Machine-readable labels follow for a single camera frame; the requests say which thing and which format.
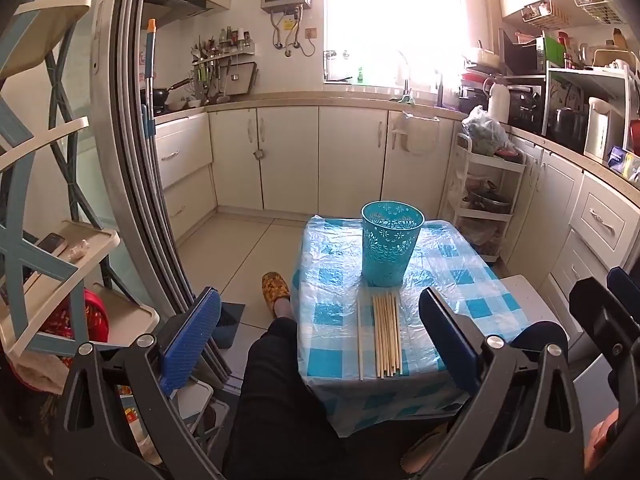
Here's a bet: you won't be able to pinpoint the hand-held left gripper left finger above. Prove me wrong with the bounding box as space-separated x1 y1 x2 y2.
50 287 223 480

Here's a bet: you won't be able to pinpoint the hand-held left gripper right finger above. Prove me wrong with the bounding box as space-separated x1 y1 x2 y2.
419 287 587 480

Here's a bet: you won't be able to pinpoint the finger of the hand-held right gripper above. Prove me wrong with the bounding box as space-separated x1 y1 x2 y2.
570 276 640 376
606 266 640 311

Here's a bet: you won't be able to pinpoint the row of wooden chopsticks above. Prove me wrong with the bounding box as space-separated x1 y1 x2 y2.
356 291 404 381

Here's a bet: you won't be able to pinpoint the teal perforated plastic basket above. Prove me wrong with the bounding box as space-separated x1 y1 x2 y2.
361 200 425 288

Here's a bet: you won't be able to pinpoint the person's right hand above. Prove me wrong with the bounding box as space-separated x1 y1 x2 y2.
584 407 622 473

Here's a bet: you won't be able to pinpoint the black dustpan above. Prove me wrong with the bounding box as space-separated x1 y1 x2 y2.
218 302 246 350

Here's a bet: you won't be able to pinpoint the grey folding step stool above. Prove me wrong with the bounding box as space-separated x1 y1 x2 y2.
172 379 232 457

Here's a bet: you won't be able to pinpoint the blue checkered plastic tablecloth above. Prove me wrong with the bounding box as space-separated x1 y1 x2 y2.
297 215 540 438

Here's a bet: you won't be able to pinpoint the person's right leg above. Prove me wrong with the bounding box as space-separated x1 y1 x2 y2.
510 321 570 358

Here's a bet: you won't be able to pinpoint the person's leg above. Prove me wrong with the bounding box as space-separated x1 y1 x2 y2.
222 316 353 480
510 321 570 358

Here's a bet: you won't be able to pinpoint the white plastic stool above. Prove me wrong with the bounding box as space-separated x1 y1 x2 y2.
497 274 557 327

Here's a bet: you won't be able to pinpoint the person's left leg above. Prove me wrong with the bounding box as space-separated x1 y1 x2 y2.
222 316 353 480

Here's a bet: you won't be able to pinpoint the red patterned bag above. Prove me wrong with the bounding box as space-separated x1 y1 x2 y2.
44 289 109 347

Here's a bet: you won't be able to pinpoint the blue cardboard box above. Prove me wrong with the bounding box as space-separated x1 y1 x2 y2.
608 145 640 182

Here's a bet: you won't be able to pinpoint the dark lidded cooking pot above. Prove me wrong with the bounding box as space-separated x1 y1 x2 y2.
466 186 514 214

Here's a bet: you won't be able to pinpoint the white kitchen trolley rack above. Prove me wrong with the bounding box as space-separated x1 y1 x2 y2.
442 132 527 264

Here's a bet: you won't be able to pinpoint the white boxy kitchen appliance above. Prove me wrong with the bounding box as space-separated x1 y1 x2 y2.
583 97 624 162

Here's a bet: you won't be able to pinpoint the steel rice cooker pot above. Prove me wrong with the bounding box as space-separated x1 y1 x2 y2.
547 106 589 154

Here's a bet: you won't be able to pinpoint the black smartphone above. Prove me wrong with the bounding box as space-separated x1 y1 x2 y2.
36 232 69 257

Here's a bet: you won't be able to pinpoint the blue and cream shelf rack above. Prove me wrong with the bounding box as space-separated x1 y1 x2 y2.
0 0 162 358

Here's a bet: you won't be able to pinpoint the black countertop oven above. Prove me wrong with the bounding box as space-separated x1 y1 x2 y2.
507 84 547 134

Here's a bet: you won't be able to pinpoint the filled clear plastic bag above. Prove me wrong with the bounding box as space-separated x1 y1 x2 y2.
460 105 512 157

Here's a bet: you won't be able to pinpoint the white countertop shelf rack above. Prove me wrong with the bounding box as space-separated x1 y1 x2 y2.
544 51 638 162

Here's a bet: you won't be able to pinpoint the cream kitchen base cabinets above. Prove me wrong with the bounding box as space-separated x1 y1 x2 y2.
152 92 640 323

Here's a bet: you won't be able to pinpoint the white thermos jug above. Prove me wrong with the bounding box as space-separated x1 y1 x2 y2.
487 80 511 124

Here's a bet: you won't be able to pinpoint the white cabinet door hanger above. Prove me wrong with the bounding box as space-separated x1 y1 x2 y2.
389 109 442 157

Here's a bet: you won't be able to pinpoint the green cutting board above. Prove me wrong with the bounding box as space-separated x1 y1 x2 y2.
542 35 567 74

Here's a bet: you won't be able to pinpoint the black frying pan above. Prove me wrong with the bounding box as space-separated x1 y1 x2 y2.
151 78 194 107

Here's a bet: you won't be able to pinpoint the chrome sink faucet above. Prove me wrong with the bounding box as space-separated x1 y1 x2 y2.
396 50 417 97

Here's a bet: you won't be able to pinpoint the kitchen window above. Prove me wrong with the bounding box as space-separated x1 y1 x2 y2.
322 0 467 94

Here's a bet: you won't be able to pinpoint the black range hood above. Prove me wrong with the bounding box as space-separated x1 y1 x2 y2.
142 0 232 22

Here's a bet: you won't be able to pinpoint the metal sliding door frame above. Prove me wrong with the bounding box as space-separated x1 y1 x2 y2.
90 0 232 388

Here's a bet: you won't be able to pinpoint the mop with blue handle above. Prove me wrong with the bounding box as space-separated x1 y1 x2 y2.
139 18 159 142

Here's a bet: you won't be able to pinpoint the white hanging wire basket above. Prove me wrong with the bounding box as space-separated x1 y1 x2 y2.
570 0 627 26
521 0 572 29

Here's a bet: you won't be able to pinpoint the wall utensil rack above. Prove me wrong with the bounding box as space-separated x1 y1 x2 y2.
190 25 259 102

